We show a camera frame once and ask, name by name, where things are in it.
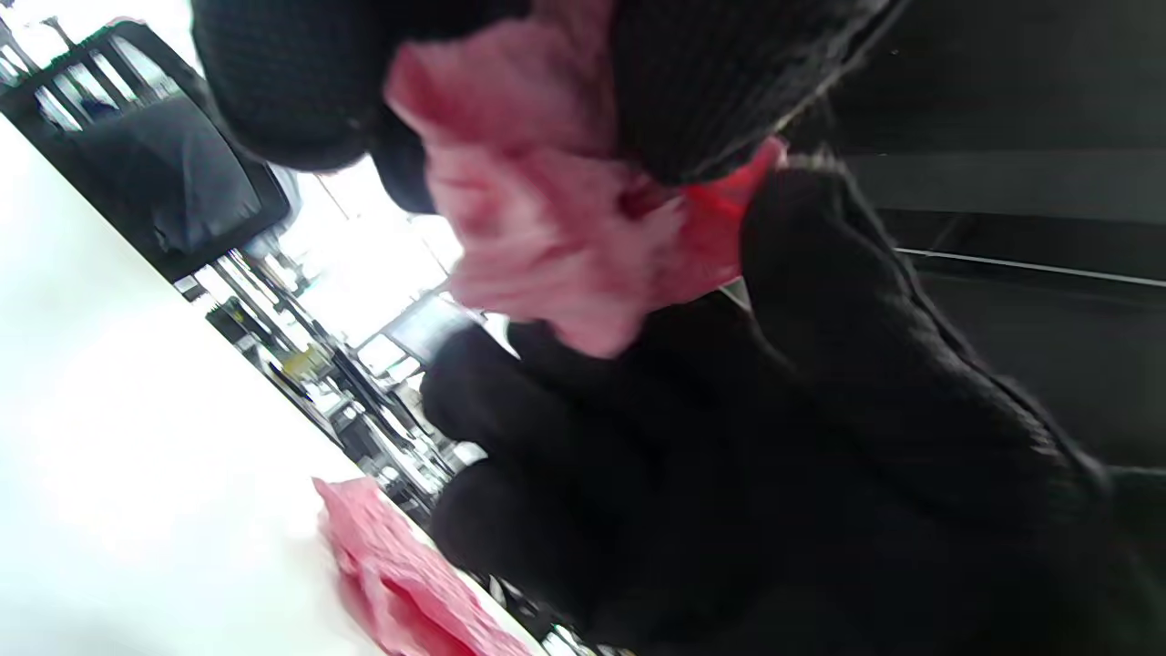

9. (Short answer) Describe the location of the person's right hand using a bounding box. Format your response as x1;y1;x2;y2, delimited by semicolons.
419;162;1166;656

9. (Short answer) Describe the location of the person's left hand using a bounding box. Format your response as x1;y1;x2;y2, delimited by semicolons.
189;0;905;216

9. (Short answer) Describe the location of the pink paper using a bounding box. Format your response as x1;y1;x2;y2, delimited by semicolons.
383;0;790;361
312;474;540;656

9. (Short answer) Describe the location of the black mesh office chair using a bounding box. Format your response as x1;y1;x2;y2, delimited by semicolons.
0;18;294;283

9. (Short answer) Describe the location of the clear bottle yellow liquid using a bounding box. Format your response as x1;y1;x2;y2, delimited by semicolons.
281;344;336;382

